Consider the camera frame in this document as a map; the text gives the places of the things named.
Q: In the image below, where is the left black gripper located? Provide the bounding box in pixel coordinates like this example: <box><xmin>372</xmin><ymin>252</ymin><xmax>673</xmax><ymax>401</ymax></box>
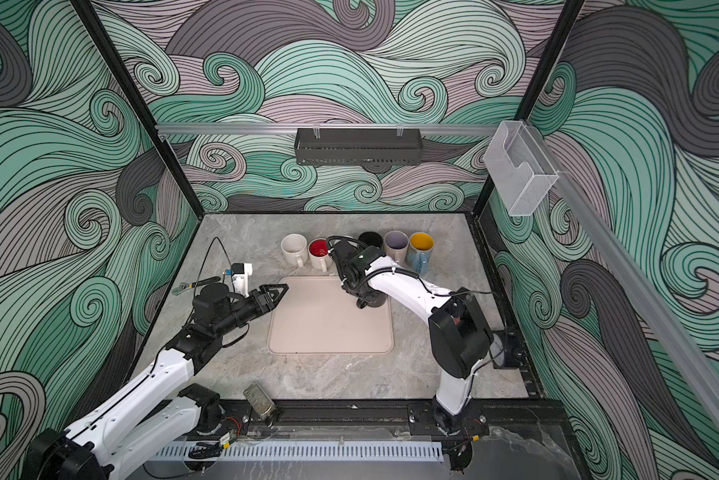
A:
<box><xmin>214</xmin><ymin>283</ymin><xmax>288</xmax><ymax>340</ymax></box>

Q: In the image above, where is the black mug white base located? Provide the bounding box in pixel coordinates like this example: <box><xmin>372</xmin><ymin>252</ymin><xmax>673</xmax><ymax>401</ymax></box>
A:
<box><xmin>359</xmin><ymin>231</ymin><xmax>383</xmax><ymax>249</ymax></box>

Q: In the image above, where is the white ribbed-bottom mug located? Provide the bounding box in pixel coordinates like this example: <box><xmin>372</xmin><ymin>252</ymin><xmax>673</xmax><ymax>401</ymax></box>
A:
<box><xmin>308</xmin><ymin>238</ymin><xmax>333</xmax><ymax>273</ymax></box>

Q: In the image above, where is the pink iridescent mug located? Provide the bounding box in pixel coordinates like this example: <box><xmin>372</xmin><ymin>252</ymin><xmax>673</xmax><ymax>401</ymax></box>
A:
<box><xmin>383</xmin><ymin>230</ymin><xmax>409</xmax><ymax>265</ymax></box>

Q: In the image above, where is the cream speckled mug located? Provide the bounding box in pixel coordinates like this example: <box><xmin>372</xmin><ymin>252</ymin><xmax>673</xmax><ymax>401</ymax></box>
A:
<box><xmin>281</xmin><ymin>233</ymin><xmax>309</xmax><ymax>268</ymax></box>

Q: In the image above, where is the blue mug yellow inside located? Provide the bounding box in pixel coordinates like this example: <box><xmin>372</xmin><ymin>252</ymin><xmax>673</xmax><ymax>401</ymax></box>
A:
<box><xmin>405</xmin><ymin>232</ymin><xmax>435</xmax><ymax>275</ymax></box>

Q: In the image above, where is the black glossy mug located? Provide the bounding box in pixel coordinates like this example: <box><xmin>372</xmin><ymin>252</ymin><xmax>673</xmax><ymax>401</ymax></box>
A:
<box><xmin>357</xmin><ymin>289</ymin><xmax>387</xmax><ymax>309</ymax></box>

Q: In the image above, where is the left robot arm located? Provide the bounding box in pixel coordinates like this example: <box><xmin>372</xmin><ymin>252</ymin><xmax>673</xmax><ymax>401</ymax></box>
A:
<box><xmin>21</xmin><ymin>282</ymin><xmax>289</xmax><ymax>479</ymax></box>

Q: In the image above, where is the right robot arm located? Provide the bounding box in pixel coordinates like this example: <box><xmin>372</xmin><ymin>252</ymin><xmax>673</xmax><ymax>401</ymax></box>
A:
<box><xmin>327</xmin><ymin>236</ymin><xmax>503</xmax><ymax>436</ymax></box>

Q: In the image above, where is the pink silicone tray mat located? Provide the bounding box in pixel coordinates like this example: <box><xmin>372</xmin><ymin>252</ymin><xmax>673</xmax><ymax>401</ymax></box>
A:
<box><xmin>268</xmin><ymin>276</ymin><xmax>393</xmax><ymax>355</ymax></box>

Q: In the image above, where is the small metal device front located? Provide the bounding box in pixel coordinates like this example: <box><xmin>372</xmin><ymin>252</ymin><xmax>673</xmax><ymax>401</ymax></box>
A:
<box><xmin>244</xmin><ymin>383</ymin><xmax>277</xmax><ymax>420</ymax></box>

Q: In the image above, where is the black alarm clock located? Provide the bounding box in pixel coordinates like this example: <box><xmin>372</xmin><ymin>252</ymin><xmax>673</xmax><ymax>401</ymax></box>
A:
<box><xmin>491</xmin><ymin>329</ymin><xmax>527</xmax><ymax>369</ymax></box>

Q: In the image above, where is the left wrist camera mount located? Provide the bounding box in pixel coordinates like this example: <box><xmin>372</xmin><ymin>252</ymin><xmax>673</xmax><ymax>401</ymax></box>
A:
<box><xmin>225</xmin><ymin>263</ymin><xmax>253</xmax><ymax>297</ymax></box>

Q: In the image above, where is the black wire wall basket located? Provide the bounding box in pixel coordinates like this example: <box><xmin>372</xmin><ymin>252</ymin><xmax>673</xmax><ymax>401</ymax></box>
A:
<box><xmin>295</xmin><ymin>127</ymin><xmax>423</xmax><ymax>166</ymax></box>

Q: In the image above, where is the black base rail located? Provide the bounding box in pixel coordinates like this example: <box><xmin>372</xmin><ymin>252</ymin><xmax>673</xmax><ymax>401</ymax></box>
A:
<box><xmin>179</xmin><ymin>398</ymin><xmax>573</xmax><ymax>441</ymax></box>

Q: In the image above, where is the white slotted cable duct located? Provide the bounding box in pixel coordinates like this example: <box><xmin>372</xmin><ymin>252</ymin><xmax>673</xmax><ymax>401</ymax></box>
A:
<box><xmin>152</xmin><ymin>440</ymin><xmax>445</xmax><ymax>464</ymax></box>

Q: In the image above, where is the clear acrylic wall holder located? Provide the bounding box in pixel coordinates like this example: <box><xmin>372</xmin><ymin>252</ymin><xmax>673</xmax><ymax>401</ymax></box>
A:
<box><xmin>483</xmin><ymin>121</ymin><xmax>559</xmax><ymax>217</ymax></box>

